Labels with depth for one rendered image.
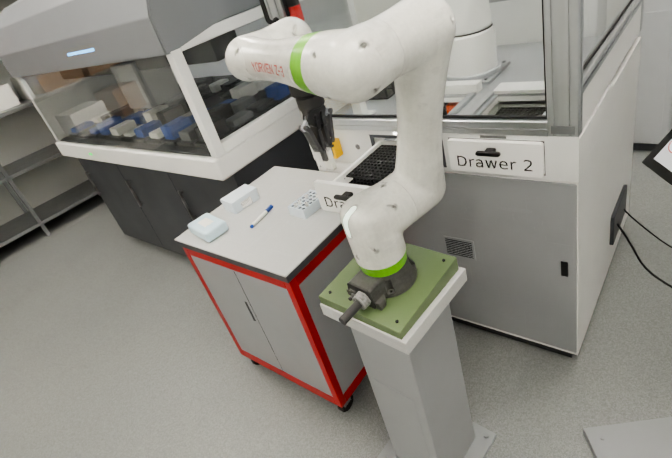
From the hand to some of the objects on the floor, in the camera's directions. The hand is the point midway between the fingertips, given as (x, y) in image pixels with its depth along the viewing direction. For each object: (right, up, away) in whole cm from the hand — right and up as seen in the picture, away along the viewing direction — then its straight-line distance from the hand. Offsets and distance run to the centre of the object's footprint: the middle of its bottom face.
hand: (328, 158), depth 132 cm
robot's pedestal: (+37, -98, +24) cm, 107 cm away
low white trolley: (0, -78, +77) cm, 109 cm away
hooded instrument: (-62, -25, +199) cm, 210 cm away
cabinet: (+81, -42, +95) cm, 132 cm away
